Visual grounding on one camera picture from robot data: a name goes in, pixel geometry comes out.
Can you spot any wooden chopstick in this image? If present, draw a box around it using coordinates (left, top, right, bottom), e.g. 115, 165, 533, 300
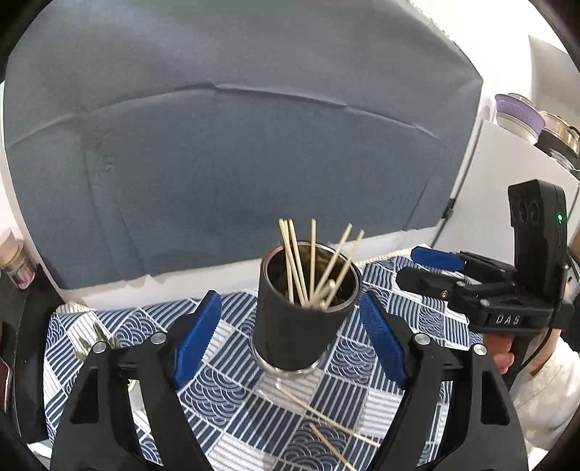
309, 423, 358, 471
310, 280, 335, 307
309, 219, 316, 300
275, 383, 381, 449
278, 219, 305, 306
314, 223, 353, 295
288, 219, 309, 306
322, 230, 365, 309

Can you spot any person's hand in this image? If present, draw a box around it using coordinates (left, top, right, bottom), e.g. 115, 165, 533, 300
481, 333, 559, 377

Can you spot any small cactus white pot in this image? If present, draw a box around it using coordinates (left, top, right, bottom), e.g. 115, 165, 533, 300
74, 323, 137, 391

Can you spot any black cylindrical utensil holder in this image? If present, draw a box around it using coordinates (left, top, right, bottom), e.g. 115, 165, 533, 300
252, 245, 363, 376

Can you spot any blue white patterned tablecloth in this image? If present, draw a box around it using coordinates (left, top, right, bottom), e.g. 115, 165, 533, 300
43, 255, 484, 471

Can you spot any purple lidded pot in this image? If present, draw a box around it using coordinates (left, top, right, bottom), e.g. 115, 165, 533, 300
494, 94, 546, 145

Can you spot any stacked steel pot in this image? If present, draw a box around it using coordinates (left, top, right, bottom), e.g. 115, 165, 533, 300
535, 111, 579, 170

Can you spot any pink cosmetic jar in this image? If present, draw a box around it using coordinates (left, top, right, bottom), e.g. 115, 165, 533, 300
0, 229, 36, 291

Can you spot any dark grey backdrop cloth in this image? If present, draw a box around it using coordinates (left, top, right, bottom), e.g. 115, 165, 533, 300
4, 1, 483, 289

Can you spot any black cable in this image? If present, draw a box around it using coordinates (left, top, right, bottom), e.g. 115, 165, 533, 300
509, 252, 572, 381

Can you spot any black camera box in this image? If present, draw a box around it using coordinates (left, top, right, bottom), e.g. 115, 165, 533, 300
507, 180, 567, 303

